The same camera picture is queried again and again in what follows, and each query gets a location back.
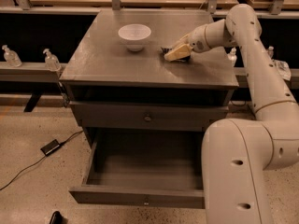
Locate clear pump bottle right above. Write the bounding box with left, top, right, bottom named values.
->
left=227, top=48, right=237, bottom=66

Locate clear plastic water bottle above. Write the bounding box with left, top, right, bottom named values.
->
left=267, top=46, right=274, bottom=59

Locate black power adapter brick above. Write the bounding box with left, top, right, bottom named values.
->
left=40, top=139, right=60, bottom=156

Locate black object floor bottom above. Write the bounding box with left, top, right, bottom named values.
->
left=50, top=211, right=63, bottom=224

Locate clear pump bottle far left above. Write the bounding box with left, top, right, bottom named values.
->
left=2, top=45, right=22, bottom=67

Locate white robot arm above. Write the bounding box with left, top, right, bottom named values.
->
left=164, top=4, right=299, bottom=224

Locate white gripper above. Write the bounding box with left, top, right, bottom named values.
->
left=164, top=26, right=212, bottom=62

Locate grey wooden drawer cabinet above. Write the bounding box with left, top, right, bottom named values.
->
left=60, top=9, right=238, bottom=141

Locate clear pump bottle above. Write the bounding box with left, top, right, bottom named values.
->
left=227, top=48, right=237, bottom=66
left=2, top=45, right=22, bottom=67
left=43, top=49, right=62, bottom=72

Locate open grey middle drawer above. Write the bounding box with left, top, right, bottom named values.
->
left=69, top=129, right=205, bottom=209

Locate crumpled white packet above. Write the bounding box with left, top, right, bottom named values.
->
left=275, top=60, right=292, bottom=81

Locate white ceramic bowl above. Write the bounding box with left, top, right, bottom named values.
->
left=118, top=23, right=151, bottom=52

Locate black adapter cable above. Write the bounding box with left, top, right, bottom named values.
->
left=0, top=130, right=84, bottom=192

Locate closed grey top drawer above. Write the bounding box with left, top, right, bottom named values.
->
left=70, top=101, right=228, bottom=132

